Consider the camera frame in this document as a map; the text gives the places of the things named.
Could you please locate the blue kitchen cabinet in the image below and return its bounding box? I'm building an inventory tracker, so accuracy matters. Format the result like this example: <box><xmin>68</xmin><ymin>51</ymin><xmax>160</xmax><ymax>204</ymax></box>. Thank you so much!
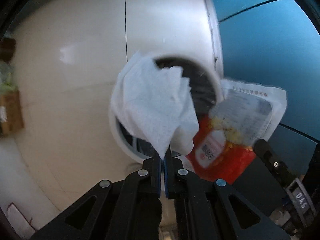
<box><xmin>204</xmin><ymin>0</ymin><xmax>320</xmax><ymax>180</ymax></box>

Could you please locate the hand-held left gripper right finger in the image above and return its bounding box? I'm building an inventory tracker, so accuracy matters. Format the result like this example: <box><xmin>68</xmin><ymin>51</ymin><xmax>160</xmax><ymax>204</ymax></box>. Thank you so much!
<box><xmin>164</xmin><ymin>146</ymin><xmax>290</xmax><ymax>240</ymax></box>

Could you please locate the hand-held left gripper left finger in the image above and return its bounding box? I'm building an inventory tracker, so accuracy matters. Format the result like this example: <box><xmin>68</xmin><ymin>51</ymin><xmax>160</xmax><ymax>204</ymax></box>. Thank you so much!
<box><xmin>30</xmin><ymin>153</ymin><xmax>162</xmax><ymax>240</ymax></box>

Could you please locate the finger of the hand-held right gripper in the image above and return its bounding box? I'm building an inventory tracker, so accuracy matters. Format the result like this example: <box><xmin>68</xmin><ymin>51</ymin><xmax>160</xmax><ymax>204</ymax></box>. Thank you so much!
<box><xmin>254</xmin><ymin>139</ymin><xmax>298</xmax><ymax>188</ymax></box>
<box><xmin>232</xmin><ymin>159</ymin><xmax>287</xmax><ymax>215</ymax></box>

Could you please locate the round trash bin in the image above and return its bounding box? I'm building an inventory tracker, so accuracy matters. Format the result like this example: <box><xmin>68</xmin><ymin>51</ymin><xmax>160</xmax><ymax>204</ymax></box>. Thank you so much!
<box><xmin>108</xmin><ymin>54</ymin><xmax>224</xmax><ymax>163</ymax></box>

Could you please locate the white tissue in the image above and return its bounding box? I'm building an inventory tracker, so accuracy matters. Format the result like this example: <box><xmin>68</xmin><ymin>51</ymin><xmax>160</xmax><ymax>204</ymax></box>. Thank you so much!
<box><xmin>110</xmin><ymin>51</ymin><xmax>200</xmax><ymax>158</ymax></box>

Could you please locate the red and white plastic packet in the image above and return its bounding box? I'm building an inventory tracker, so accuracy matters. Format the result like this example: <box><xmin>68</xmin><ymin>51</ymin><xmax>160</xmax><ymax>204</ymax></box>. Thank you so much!
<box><xmin>185</xmin><ymin>79</ymin><xmax>287</xmax><ymax>183</ymax></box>

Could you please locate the cardboard box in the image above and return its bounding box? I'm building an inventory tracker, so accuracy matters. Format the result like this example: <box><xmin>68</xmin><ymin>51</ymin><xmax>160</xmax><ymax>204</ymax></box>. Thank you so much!
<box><xmin>0</xmin><ymin>90</ymin><xmax>24</xmax><ymax>137</ymax></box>

